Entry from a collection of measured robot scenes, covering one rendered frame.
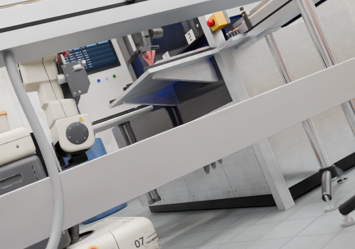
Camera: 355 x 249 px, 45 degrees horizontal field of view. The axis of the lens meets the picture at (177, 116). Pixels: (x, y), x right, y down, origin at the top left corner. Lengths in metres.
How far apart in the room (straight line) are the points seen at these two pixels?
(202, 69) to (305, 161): 0.72
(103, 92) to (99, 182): 2.02
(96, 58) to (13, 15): 2.04
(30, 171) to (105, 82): 1.35
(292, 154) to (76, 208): 1.51
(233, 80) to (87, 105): 1.14
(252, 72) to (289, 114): 1.01
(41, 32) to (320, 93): 0.82
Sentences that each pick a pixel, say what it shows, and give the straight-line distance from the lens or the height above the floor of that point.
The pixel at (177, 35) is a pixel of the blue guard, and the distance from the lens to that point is 2.50.
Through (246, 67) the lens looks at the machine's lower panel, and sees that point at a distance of 2.26.
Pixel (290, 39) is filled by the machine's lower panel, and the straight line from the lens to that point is 2.50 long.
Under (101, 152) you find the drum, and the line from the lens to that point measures 5.58.
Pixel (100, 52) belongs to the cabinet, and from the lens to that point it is 3.08.
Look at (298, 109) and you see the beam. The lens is 1.31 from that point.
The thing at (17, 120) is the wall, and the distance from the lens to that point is 6.24.
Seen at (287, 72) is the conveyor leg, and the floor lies 0.62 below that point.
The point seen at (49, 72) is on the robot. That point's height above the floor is 1.04.
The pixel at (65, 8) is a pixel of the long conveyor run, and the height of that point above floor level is 0.91.
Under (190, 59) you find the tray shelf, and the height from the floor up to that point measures 0.86.
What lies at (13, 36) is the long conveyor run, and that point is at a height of 0.87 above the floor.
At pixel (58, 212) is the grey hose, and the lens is 0.97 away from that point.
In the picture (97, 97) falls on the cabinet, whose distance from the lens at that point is 2.97.
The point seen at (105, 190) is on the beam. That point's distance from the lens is 1.01.
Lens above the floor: 0.51
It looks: 3 degrees up
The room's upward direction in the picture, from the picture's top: 22 degrees counter-clockwise
